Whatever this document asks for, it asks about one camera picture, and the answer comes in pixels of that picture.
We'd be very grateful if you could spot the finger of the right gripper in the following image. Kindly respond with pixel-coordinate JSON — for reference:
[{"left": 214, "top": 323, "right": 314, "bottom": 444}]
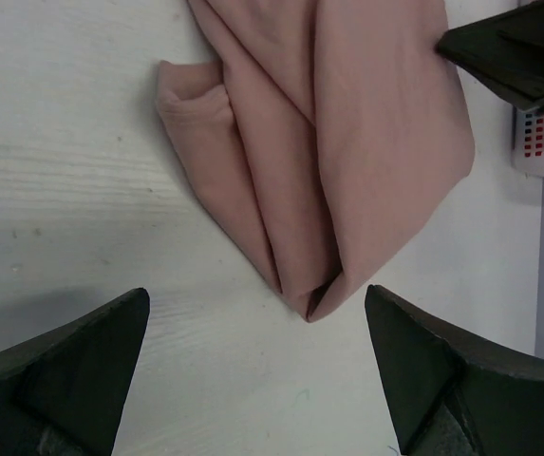
[{"left": 436, "top": 1, "right": 544, "bottom": 112}]

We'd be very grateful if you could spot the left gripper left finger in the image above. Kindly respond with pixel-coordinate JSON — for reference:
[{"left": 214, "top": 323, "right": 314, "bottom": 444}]
[{"left": 0, "top": 288, "right": 150, "bottom": 455}]

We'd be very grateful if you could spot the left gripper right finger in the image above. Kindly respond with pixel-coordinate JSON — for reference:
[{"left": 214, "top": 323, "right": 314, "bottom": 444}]
[{"left": 365, "top": 285, "right": 544, "bottom": 455}]

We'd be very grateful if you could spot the dusty pink printed t-shirt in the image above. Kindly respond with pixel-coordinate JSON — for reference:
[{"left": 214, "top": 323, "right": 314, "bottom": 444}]
[{"left": 157, "top": 1, "right": 475, "bottom": 322}]

